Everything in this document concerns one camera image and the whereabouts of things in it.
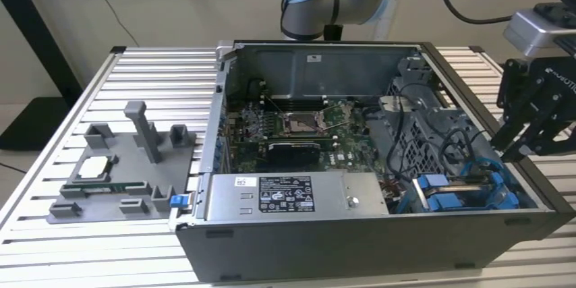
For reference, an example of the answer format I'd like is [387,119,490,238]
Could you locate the green RAM stick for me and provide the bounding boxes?
[63,182,151,193]

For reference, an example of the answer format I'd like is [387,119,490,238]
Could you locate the grey parts rack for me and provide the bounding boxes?
[45,100,198,225]

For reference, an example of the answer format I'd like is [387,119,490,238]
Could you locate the CPU socket cover frame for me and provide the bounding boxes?
[319,104,357,131]

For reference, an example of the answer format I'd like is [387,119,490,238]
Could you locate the grey metal disk bay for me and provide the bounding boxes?
[375,57,502,184]

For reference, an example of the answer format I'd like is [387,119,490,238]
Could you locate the silver power supply unit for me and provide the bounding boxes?
[202,171,390,225]

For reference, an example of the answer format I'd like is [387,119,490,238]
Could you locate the silver CPU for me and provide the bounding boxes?
[75,156,113,181]

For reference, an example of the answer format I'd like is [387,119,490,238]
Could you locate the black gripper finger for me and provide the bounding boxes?
[499,111,576,165]
[489,59,543,151]

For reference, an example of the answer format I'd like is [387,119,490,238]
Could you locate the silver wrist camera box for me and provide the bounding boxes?
[502,9,576,57]

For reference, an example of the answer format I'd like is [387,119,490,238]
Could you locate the black disk wire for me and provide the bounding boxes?
[438,122,485,176]

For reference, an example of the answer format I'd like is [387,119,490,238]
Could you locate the dark grey PC case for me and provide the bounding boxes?
[169,38,570,284]

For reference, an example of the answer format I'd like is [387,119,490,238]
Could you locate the CPU socket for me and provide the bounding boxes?
[278,111,325,134]

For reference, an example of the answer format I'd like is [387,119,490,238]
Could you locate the green motherboard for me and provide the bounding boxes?
[222,97,394,177]

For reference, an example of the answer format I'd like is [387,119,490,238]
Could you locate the black stand with base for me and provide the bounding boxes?
[0,0,83,151]

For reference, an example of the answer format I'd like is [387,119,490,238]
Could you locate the red yellow power wire bundle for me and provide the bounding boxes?
[377,179,407,203]

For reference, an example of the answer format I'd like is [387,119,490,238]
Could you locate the blue disk wire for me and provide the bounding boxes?
[461,156,502,183]

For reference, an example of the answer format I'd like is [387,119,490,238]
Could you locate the locking lever wire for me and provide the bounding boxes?
[265,96,285,114]

